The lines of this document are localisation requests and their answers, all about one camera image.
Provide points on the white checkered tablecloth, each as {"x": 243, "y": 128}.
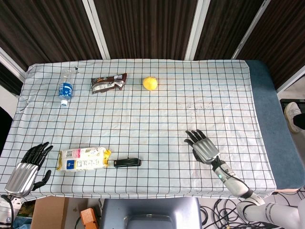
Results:
{"x": 143, "y": 133}

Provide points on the yellow lemon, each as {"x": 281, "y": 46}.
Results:
{"x": 150, "y": 83}

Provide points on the white yellow snack bag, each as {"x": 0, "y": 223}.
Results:
{"x": 82, "y": 159}

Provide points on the cardboard box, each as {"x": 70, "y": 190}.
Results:
{"x": 50, "y": 213}

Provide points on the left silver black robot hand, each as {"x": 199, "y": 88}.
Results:
{"x": 21, "y": 174}

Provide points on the orange box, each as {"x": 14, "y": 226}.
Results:
{"x": 88, "y": 218}

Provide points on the white sneaker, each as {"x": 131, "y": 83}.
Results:
{"x": 292, "y": 117}

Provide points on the brown snack wrapper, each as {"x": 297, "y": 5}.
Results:
{"x": 107, "y": 83}

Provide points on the right white grey robot arm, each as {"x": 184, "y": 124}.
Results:
{"x": 240, "y": 188}

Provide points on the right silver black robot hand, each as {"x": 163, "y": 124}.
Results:
{"x": 205, "y": 147}

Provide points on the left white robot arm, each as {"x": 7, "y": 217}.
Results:
{"x": 6, "y": 211}

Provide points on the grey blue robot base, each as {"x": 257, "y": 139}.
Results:
{"x": 150, "y": 213}

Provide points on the clear plastic bottle blue label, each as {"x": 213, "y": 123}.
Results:
{"x": 65, "y": 88}

